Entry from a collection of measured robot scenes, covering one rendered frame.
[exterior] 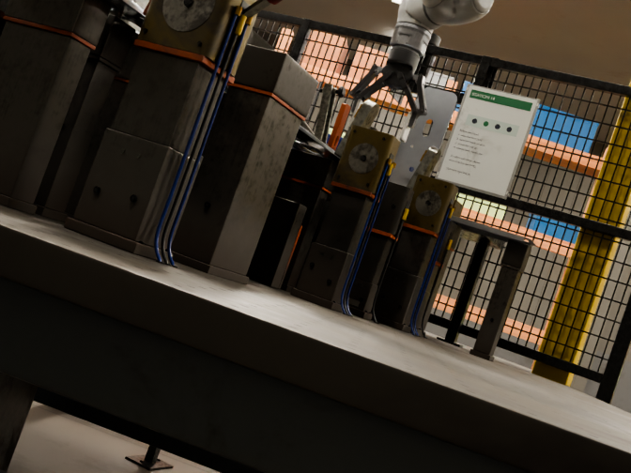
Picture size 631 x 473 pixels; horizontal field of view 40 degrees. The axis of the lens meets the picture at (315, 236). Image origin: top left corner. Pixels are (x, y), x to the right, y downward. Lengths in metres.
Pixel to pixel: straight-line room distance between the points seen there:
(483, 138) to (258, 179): 1.44
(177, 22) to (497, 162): 1.66
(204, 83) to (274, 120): 0.23
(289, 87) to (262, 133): 0.08
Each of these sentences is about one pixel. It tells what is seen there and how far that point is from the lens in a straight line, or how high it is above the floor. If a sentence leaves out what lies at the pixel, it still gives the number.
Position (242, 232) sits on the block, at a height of 0.77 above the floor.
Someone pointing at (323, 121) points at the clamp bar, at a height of 1.12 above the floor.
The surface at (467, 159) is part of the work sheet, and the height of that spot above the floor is 1.23.
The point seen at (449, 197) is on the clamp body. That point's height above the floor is 1.01.
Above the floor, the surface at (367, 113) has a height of 1.08.
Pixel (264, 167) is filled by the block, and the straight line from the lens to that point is 1.28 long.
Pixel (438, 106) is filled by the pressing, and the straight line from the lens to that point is 2.40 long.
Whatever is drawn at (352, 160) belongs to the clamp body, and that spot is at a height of 0.98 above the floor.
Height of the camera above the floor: 0.74
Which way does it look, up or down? 3 degrees up
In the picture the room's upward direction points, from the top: 20 degrees clockwise
